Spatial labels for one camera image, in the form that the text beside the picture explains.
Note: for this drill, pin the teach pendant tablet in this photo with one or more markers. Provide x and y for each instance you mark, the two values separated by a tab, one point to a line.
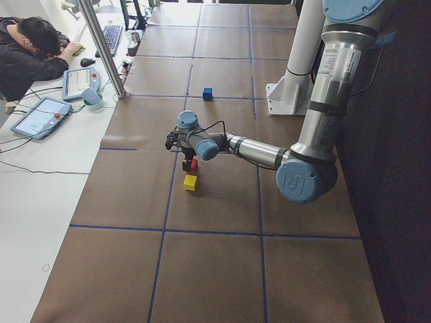
42	119
77	80

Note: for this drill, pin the near teach pendant tablet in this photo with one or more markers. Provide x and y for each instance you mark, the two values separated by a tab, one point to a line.
42	119

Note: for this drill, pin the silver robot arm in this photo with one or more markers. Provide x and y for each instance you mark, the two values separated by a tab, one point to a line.
330	39

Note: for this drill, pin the far teach pendant tablet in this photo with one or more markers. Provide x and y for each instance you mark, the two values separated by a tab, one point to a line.
77	80

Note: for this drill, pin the seated person in black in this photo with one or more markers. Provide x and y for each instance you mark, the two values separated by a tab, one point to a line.
31	50

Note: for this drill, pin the black computer mouse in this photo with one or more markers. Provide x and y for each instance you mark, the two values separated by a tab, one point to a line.
86	62

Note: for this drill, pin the black keyboard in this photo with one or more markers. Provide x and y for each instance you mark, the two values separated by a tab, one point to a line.
112	35

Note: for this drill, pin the aluminium frame post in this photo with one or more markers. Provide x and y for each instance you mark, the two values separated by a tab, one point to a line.
89	15

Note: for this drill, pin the red wooden cube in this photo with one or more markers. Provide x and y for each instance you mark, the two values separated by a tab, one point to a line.
193	167

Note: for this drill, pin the metal cup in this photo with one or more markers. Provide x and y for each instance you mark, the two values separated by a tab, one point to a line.
135	37

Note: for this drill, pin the blue wooden cube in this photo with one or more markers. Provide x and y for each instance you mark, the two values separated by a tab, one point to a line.
207	94

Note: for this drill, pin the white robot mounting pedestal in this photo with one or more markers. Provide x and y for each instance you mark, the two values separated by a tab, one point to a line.
291	94

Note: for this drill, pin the yellow wooden cube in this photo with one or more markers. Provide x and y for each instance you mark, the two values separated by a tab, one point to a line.
190	182

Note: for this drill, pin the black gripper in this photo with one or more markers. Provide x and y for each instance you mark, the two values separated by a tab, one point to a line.
188	154

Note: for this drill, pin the orange black connector box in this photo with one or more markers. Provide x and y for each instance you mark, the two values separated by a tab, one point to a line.
126	65

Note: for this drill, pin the black flat box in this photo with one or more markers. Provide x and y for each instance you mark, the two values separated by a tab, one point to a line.
132	48

